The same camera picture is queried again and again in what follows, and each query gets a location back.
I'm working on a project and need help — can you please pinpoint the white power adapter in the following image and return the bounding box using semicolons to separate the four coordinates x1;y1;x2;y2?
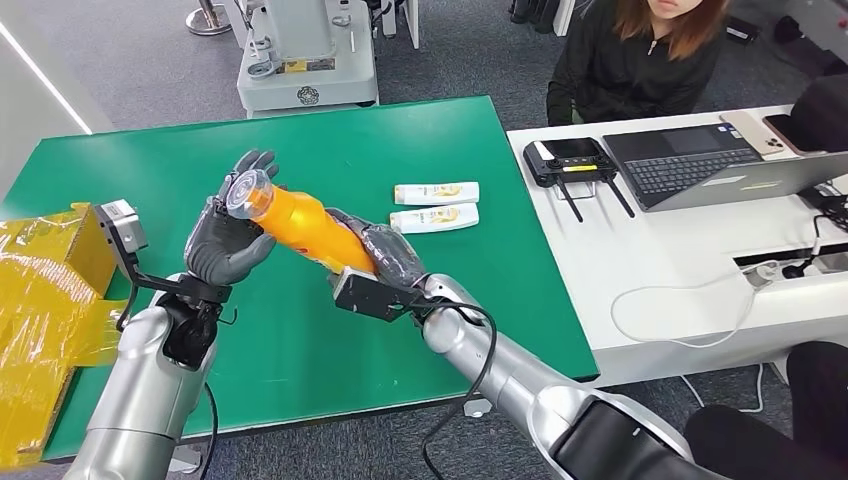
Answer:
741;260;780;291

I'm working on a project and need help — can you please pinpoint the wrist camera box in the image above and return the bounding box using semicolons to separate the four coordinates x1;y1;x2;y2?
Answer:
92;198;233;306
329;266;439;324

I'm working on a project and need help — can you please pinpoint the yellow taped cardboard box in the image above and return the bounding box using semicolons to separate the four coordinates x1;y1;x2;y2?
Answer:
0;202;130;472

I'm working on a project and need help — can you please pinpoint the black cable bundle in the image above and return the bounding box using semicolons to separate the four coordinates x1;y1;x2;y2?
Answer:
798;182;848;232

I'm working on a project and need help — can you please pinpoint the black rounded object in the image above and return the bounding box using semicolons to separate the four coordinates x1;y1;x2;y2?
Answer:
789;74;848;155

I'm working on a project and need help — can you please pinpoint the seated person in black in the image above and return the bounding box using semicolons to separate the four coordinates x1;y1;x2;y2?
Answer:
683;341;848;480

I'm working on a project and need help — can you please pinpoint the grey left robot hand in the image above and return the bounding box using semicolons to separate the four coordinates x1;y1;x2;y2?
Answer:
184;149;281;287

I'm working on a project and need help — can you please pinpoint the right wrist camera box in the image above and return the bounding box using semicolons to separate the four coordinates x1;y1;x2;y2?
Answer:
329;266;439;324

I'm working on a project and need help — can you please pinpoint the white hanging cable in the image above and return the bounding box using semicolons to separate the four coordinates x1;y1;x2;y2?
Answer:
680;362;766;415

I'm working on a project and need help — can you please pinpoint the black remote controller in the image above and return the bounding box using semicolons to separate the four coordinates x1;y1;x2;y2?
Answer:
522;137;636;223

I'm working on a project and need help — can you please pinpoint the beige smartphone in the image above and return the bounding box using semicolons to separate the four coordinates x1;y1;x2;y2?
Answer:
719;109;788;158

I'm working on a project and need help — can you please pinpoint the metal stanchion base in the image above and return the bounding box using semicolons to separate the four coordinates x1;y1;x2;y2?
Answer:
185;0;232;37

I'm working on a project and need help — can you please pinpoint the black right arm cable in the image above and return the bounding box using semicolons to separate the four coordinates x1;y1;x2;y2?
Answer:
421;301;499;480

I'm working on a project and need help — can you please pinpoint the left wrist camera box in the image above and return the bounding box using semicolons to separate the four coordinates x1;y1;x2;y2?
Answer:
92;198;233;306

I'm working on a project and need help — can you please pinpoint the white furniture panel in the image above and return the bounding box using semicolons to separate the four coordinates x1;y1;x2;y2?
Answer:
382;0;421;50

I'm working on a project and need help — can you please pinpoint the black plug with cable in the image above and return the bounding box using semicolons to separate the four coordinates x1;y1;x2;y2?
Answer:
781;213;848;280

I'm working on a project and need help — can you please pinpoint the dark-screen smartphone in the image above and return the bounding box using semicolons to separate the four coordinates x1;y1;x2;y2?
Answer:
761;114;813;155

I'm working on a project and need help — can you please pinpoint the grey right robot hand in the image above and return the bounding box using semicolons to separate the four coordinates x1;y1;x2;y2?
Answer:
324;207;429;289

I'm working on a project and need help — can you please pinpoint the white shampoo bottle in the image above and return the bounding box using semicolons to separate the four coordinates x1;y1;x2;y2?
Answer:
394;181;481;207
389;202;480;235

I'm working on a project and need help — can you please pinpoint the white desk cable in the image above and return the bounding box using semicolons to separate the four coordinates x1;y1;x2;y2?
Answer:
610;260;780;350

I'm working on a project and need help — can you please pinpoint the grey laptop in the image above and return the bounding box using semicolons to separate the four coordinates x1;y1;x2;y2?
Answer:
601;122;848;213

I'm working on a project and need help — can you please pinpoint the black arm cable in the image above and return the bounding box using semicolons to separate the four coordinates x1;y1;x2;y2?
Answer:
421;301;499;480
197;382;220;480

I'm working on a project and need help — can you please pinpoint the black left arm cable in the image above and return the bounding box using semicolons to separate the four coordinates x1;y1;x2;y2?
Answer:
197;382;220;480

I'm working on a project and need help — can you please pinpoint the orange bottle with blue cap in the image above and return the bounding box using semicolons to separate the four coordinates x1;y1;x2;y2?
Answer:
225;168;379;275

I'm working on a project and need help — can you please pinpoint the black flat device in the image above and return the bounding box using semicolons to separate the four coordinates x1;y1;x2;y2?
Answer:
720;16;758;46

